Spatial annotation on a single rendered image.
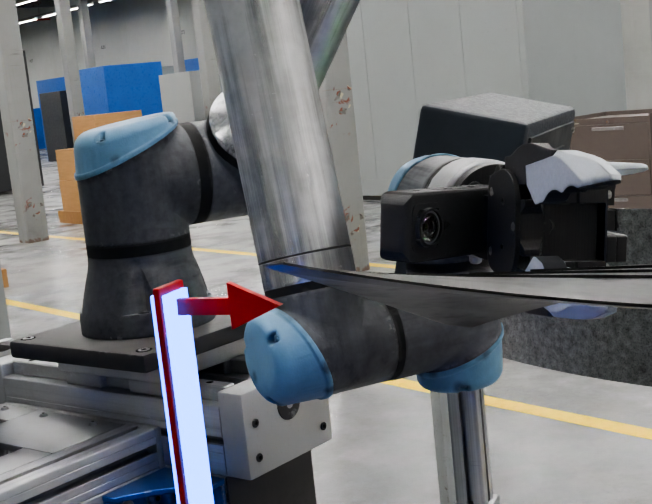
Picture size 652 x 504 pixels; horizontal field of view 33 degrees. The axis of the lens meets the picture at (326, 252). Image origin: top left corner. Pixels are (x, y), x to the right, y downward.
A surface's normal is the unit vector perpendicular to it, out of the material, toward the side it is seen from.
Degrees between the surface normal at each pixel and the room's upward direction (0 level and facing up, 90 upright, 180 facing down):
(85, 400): 90
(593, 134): 90
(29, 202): 91
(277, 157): 80
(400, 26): 90
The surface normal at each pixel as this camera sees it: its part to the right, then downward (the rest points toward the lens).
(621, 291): 0.00, -0.98
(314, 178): 0.51, -0.15
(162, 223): 0.61, 0.06
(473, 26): -0.76, 0.18
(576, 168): -0.66, -0.55
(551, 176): -0.97, 0.04
